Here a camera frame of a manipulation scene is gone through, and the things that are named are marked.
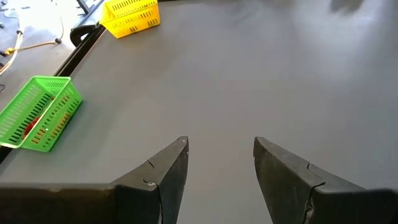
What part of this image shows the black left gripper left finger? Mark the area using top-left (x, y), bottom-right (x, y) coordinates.
top-left (0, 136), bottom-right (190, 224)

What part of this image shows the black curved clamp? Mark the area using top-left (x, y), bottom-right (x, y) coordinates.
top-left (69, 24), bottom-right (106, 47)

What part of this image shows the long red chili pepper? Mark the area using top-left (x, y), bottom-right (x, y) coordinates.
top-left (22, 114), bottom-right (44, 140)

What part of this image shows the yellow plastic basket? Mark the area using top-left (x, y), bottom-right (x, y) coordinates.
top-left (99, 0), bottom-right (162, 39)

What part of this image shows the yellow cable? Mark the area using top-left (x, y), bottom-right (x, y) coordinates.
top-left (4, 15), bottom-right (65, 55)

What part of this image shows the green plastic basket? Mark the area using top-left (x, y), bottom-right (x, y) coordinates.
top-left (0, 75), bottom-right (84, 153)

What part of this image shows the white cable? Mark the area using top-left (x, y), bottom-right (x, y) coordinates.
top-left (0, 29), bottom-right (24, 76)

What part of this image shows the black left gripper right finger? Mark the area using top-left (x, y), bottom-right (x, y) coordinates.
top-left (252, 136), bottom-right (398, 224)

